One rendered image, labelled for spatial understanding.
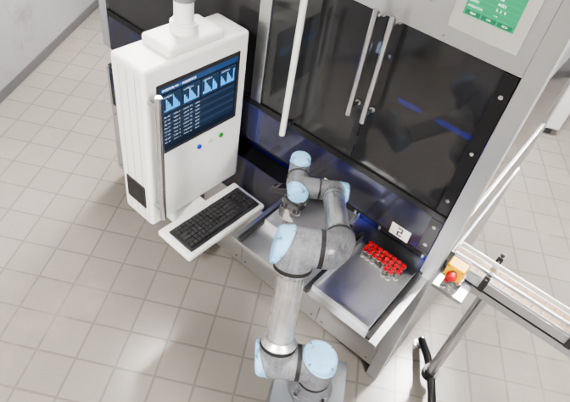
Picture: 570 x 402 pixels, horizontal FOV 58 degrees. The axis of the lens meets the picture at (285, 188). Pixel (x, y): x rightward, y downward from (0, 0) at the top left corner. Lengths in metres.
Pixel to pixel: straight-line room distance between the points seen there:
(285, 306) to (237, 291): 1.46
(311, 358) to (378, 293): 0.48
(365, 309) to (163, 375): 1.19
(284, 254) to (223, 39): 0.88
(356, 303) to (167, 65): 1.09
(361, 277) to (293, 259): 0.66
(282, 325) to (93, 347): 1.47
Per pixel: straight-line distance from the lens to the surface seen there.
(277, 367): 1.69
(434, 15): 1.65
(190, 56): 1.86
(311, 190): 1.81
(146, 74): 1.76
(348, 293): 2.02
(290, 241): 1.44
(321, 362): 1.69
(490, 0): 1.57
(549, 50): 1.57
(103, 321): 2.95
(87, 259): 3.19
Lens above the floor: 2.50
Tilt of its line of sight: 44 degrees down
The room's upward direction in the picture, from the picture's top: 11 degrees clockwise
